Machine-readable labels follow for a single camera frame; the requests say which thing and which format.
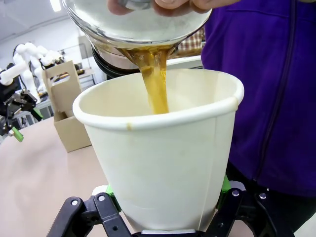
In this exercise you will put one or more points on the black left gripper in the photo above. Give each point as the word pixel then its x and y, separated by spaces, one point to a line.
pixel 8 92

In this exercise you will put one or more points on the brown cardboard cup carrier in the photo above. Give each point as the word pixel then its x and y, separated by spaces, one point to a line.
pixel 66 98

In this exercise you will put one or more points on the brown coffee stream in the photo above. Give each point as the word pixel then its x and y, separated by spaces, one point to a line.
pixel 156 86

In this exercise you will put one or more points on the person in plaid shirt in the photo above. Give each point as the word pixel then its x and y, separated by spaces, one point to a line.
pixel 191 40

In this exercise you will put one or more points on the white paper cup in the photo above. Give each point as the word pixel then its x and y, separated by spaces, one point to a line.
pixel 160 158

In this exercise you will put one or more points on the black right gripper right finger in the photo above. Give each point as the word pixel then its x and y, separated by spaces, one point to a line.
pixel 232 212

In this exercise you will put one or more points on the glass coffee carafe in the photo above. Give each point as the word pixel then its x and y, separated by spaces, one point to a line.
pixel 138 27

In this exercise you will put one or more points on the person's right hand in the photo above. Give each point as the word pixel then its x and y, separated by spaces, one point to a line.
pixel 182 6

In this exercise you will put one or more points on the grey drawer cabinet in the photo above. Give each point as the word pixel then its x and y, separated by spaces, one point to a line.
pixel 85 77

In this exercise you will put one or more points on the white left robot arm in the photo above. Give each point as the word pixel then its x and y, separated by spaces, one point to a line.
pixel 12 72

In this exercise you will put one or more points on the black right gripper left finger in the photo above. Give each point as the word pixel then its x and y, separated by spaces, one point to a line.
pixel 103 217

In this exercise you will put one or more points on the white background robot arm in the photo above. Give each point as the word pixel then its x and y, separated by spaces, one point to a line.
pixel 37 59

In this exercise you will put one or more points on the person's purple jacket torso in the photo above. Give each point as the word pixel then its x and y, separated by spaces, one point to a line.
pixel 266 93

